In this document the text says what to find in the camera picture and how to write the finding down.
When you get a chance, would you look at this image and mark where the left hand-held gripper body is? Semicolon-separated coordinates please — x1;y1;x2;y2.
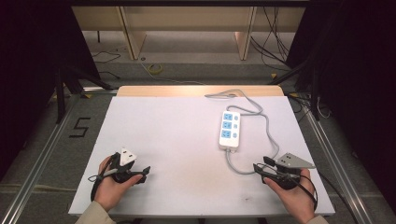
109;147;140;185

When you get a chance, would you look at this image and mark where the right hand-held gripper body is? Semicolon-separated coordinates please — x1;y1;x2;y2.
273;151;317;191

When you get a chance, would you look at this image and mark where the person's left hand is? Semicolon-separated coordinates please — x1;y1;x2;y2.
93;155;144;213

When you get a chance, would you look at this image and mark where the person's right hand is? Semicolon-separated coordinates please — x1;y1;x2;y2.
263;175;317;224

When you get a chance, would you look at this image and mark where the white foam board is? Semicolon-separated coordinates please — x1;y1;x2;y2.
67;95;336;218

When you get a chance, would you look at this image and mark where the white power strip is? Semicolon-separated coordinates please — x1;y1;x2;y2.
218;110;242;153

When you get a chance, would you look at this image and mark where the black metal stand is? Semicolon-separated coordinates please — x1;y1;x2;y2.
55;66;114;124
267;57;322;121

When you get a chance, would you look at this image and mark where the wooden table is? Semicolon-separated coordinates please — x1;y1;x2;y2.
116;85;285;98

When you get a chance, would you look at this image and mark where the yellow tape roll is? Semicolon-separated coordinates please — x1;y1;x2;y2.
147;63;163;76

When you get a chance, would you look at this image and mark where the dark curtain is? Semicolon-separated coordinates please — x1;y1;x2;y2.
285;0;396;208
0;0;101;183

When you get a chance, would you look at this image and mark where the wooden shelf unit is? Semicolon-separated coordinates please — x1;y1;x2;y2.
71;6;306;62

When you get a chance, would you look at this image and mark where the grey power strip cable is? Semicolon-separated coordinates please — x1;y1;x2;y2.
204;89;280;175

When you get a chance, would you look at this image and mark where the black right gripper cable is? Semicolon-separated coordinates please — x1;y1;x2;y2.
290;170;359;224

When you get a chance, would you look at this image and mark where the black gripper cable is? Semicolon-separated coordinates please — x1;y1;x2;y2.
87;152;120;203
290;170;359;224

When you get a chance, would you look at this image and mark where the aluminium floor rail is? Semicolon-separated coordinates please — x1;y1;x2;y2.
302;105;376;224
0;92;82;224

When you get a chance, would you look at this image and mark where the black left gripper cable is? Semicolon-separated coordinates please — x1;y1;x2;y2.
87;152;120;203

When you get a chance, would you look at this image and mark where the thin black floor cable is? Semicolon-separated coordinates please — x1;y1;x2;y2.
91;50;122;80

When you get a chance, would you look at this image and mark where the bundle of black cables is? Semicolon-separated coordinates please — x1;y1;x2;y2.
249;6;301;73

